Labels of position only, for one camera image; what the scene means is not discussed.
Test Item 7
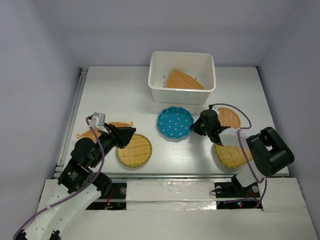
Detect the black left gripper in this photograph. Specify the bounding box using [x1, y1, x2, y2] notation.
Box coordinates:
[90, 121, 137, 167]

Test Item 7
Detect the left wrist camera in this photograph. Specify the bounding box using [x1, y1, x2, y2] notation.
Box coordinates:
[90, 112, 106, 130]

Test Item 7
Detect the round orange woven plate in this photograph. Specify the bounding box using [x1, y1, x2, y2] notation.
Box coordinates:
[218, 107, 241, 129]

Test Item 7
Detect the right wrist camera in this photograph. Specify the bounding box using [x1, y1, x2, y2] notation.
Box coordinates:
[208, 104, 220, 115]

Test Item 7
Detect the blue polka dot ceramic plate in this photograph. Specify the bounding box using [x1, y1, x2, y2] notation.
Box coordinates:
[156, 106, 195, 141]

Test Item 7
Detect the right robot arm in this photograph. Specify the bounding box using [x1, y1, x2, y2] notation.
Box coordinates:
[189, 108, 295, 196]

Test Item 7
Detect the yellow fan-shaped bamboo plate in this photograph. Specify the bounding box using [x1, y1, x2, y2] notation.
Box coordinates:
[213, 144, 247, 169]

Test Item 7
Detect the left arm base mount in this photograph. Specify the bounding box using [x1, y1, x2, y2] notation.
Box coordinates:
[86, 178, 127, 211]

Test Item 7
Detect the orange fan-shaped woven plate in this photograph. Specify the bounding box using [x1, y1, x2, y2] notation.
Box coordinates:
[165, 69, 205, 90]

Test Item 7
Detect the white plastic bin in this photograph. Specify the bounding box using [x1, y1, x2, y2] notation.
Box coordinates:
[148, 51, 216, 105]

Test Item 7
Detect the round green-rimmed bamboo plate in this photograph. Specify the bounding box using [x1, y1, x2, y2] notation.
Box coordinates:
[116, 134, 153, 168]

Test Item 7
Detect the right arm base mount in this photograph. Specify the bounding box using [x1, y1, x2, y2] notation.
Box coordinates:
[209, 176, 263, 210]

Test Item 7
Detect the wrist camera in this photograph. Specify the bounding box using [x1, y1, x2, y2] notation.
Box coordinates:
[90, 112, 106, 130]
[208, 104, 220, 115]

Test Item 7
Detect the aluminium side rail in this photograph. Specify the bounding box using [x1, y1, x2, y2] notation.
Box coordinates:
[52, 67, 89, 179]

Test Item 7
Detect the orange fish-shaped woven plate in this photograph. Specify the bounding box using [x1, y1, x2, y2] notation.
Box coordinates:
[76, 121, 134, 141]

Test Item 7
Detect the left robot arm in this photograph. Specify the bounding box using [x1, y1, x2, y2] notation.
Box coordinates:
[13, 124, 136, 240]

